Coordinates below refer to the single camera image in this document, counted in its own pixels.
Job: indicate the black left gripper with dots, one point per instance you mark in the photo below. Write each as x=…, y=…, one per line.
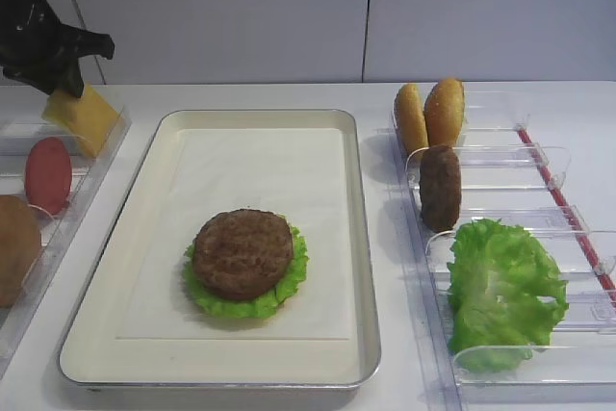
x=32, y=42

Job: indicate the yellow cheese slice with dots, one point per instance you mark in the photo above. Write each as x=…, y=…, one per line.
x=88, y=118

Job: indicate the red tomato slice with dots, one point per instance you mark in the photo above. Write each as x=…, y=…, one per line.
x=48, y=175

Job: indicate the brown meat patty on tray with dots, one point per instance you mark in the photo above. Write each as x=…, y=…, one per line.
x=241, y=254

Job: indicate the green lettuce leaf on tray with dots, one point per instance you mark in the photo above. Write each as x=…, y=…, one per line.
x=260, y=307

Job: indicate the upright brown meat patty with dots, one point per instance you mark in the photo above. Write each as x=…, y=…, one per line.
x=440, y=188

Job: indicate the large green lettuce leaf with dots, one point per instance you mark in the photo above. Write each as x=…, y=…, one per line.
x=506, y=294

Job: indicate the clear left ingredient rack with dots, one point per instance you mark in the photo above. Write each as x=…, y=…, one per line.
x=18, y=137

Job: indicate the clear ingredient rack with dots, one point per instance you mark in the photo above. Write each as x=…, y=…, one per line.
x=18, y=137
x=511, y=176

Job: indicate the brown bun top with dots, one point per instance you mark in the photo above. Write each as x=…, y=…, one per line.
x=20, y=246

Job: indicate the white parchment paper sheet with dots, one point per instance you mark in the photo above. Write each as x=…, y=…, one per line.
x=298, y=174

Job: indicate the white metal baking tray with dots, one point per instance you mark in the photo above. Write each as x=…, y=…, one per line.
x=94, y=354

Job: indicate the left bun half in rack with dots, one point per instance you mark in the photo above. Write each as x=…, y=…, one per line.
x=409, y=116

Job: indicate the bun half in rack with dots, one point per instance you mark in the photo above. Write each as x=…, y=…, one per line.
x=409, y=116
x=444, y=112

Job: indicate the right bun half in rack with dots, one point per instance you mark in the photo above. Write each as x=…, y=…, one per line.
x=444, y=112

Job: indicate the clear right ingredient rack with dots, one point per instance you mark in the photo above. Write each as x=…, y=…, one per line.
x=511, y=176

